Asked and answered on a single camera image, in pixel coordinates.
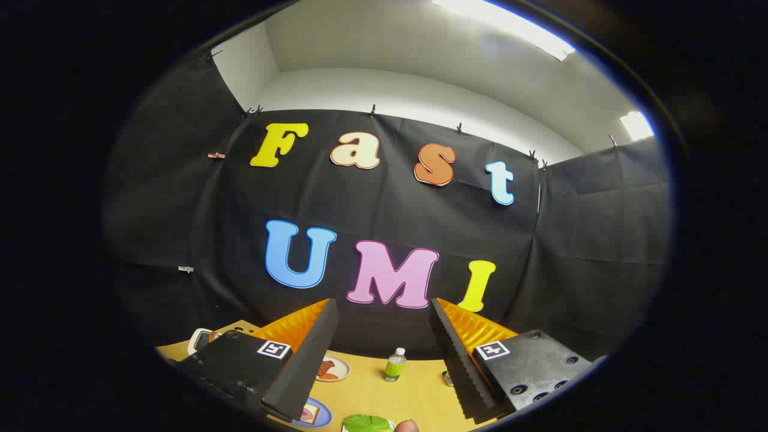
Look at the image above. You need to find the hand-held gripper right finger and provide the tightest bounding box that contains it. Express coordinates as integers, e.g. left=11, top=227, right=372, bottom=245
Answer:
left=430, top=298, right=608, bottom=424

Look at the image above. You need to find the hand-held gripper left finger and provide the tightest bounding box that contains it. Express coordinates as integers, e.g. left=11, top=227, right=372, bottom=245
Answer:
left=177, top=298, right=340, bottom=424

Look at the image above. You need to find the green lettuce leaf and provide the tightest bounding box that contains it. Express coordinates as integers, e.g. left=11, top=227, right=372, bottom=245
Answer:
left=343, top=414, right=392, bottom=432

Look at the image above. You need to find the white round plate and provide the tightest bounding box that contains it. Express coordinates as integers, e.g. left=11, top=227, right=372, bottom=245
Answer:
left=316, top=354, right=351, bottom=383

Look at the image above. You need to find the blue round plate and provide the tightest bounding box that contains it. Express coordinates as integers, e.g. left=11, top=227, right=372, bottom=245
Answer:
left=292, top=396, right=333, bottom=428

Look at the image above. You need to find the green label water bottle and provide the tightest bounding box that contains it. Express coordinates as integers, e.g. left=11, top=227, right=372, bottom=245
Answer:
left=383, top=347, right=407, bottom=383

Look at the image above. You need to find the white toaster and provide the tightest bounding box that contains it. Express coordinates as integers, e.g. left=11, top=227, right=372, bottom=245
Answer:
left=188, top=328, right=218, bottom=356

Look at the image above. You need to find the row of black clips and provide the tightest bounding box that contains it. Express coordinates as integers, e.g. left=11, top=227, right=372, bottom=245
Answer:
left=207, top=49, right=619, bottom=172

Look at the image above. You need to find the ceiling light panel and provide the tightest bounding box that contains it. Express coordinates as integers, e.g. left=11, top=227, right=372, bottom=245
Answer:
left=432, top=0, right=575, bottom=62
left=620, top=111, right=655, bottom=142

